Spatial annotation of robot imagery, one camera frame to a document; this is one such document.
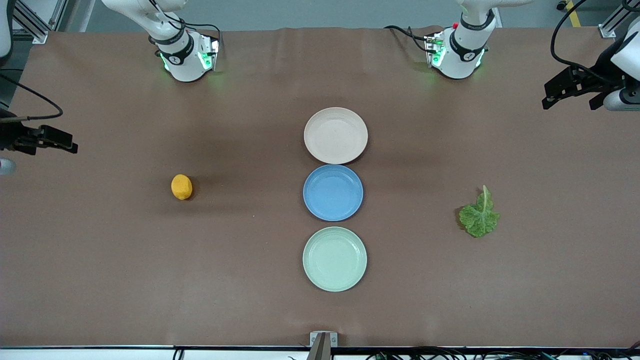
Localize aluminium frame profile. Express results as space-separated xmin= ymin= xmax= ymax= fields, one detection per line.
xmin=598 ymin=0 xmax=640 ymax=40
xmin=10 ymin=0 xmax=68 ymax=45

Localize beige round plate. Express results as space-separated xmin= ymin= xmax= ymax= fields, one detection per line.
xmin=303 ymin=107 xmax=369 ymax=165

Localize green lettuce leaf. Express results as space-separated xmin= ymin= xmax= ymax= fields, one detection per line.
xmin=458 ymin=185 xmax=501 ymax=238

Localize grey metal camera bracket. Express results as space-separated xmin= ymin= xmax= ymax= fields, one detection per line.
xmin=306 ymin=331 xmax=339 ymax=360

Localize silver base connector box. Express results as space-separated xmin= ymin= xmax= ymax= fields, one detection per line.
xmin=424 ymin=31 xmax=447 ymax=69

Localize brown table cover sheet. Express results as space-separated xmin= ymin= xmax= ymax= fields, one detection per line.
xmin=0 ymin=26 xmax=640 ymax=349

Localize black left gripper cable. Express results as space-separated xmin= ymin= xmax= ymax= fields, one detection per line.
xmin=550 ymin=0 xmax=640 ymax=85

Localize black arm base cable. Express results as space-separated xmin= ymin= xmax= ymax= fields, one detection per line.
xmin=383 ymin=24 xmax=432 ymax=54
xmin=147 ymin=0 xmax=224 ymax=47

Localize blue round plate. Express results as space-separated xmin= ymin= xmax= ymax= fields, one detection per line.
xmin=302 ymin=164 xmax=364 ymax=222

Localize yellow lemon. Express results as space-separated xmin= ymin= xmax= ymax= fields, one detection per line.
xmin=170 ymin=173 xmax=193 ymax=201

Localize pale green round plate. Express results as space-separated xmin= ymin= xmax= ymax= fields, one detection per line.
xmin=302 ymin=226 xmax=368 ymax=293

